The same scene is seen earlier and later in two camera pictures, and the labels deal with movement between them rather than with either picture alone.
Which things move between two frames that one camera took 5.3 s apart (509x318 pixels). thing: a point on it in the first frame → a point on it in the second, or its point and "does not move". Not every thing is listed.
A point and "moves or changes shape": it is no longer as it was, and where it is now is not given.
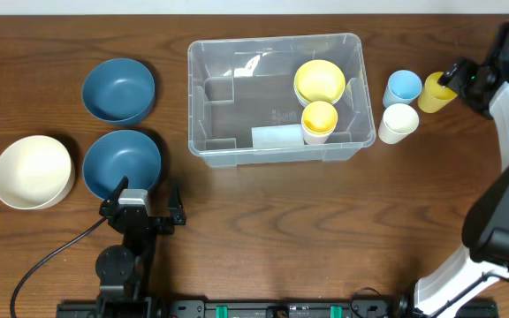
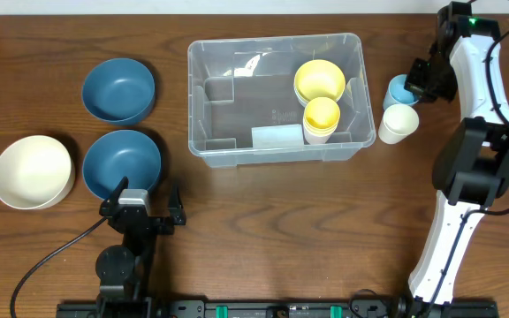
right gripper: [453, 73] → [420, 82]
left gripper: [156, 223] does not move
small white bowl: [301, 100] does not move
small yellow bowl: [319, 80] does not move
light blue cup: [403, 87] does not move
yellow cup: [433, 94] moves or changes shape
